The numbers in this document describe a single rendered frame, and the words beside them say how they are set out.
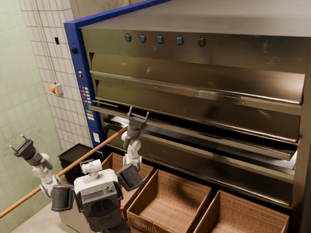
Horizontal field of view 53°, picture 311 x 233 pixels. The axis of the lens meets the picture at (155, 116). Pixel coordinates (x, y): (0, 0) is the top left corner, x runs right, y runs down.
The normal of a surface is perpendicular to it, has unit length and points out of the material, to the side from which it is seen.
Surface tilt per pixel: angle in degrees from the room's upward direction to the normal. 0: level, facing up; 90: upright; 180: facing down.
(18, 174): 90
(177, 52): 90
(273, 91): 70
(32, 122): 90
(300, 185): 90
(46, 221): 0
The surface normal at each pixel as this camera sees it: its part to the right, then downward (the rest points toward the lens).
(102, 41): -0.59, 0.42
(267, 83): -0.60, 0.09
